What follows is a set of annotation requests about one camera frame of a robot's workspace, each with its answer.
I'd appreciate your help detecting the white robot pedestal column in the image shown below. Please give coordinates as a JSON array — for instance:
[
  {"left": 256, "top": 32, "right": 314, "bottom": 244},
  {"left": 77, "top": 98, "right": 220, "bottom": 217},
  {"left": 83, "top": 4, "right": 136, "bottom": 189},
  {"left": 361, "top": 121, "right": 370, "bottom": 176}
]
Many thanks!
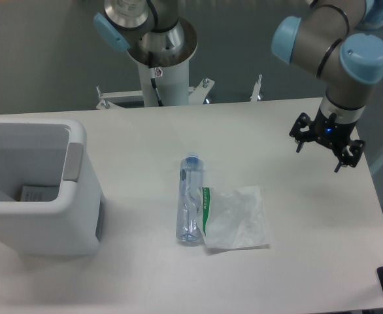
[{"left": 137, "top": 61, "right": 189, "bottom": 107}]

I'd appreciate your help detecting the white pedestal base frame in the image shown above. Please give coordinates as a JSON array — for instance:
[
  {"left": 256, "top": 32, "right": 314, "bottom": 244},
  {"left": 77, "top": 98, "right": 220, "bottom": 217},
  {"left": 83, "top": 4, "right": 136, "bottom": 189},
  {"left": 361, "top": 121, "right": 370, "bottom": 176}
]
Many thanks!
[{"left": 95, "top": 74, "right": 264, "bottom": 111}]

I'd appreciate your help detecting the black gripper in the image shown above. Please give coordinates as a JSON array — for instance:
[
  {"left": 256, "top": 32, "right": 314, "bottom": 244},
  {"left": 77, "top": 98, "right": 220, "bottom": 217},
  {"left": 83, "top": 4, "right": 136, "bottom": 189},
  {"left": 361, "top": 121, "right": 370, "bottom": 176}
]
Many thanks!
[{"left": 289, "top": 109, "right": 365, "bottom": 173}]

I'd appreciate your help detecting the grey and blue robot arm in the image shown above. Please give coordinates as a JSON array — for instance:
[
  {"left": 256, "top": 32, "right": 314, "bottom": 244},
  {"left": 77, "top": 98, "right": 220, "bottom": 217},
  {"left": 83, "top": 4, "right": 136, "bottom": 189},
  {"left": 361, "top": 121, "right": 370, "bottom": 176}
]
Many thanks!
[{"left": 93, "top": 1, "right": 383, "bottom": 167}]

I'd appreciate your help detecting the blue plastic bag on floor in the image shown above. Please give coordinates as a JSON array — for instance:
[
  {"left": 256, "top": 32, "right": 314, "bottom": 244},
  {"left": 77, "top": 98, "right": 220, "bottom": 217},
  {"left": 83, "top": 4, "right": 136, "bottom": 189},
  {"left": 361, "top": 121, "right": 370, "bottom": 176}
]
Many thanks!
[{"left": 356, "top": 0, "right": 383, "bottom": 31}]

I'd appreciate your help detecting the black cable on pedestal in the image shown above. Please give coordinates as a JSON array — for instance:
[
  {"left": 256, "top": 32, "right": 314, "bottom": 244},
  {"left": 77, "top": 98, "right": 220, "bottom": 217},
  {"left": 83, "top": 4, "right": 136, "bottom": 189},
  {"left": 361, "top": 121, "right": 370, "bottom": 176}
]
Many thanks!
[{"left": 146, "top": 52, "right": 165, "bottom": 107}]

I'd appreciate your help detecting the clear plastic bag green strip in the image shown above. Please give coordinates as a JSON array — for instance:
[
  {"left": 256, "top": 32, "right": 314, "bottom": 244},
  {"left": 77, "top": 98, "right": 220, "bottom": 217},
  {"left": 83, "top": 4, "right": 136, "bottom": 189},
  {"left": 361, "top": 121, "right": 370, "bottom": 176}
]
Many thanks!
[{"left": 196, "top": 186, "right": 271, "bottom": 251}]

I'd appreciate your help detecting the clear plastic water bottle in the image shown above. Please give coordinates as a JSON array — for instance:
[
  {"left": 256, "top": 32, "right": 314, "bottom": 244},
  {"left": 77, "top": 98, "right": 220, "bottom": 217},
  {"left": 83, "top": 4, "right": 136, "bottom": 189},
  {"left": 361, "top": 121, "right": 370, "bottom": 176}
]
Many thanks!
[{"left": 176, "top": 153, "right": 204, "bottom": 244}]

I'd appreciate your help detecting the white trash can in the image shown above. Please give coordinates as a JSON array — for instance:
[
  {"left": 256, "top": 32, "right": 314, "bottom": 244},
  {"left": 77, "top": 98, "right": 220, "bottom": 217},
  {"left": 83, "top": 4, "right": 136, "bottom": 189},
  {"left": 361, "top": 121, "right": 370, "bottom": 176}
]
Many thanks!
[{"left": 0, "top": 117, "right": 105, "bottom": 256}]

